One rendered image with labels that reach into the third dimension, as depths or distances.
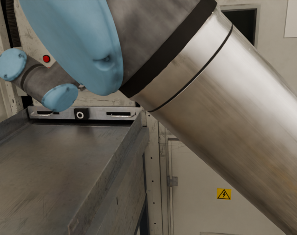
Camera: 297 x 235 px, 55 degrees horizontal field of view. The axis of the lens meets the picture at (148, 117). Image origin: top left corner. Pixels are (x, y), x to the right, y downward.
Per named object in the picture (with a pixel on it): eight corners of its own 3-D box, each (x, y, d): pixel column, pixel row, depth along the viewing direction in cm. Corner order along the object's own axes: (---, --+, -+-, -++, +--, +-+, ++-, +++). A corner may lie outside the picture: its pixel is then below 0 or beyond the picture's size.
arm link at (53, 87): (79, 73, 74) (44, 51, 77) (49, 107, 70) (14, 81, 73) (87, 91, 82) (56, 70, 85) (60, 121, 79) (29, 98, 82)
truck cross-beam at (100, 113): (141, 120, 124) (140, 107, 122) (29, 118, 134) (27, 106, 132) (143, 116, 128) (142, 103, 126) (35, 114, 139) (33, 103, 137)
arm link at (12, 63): (10, 86, 73) (-16, 68, 75) (37, 98, 85) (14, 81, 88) (31, 56, 73) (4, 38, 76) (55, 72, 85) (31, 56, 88)
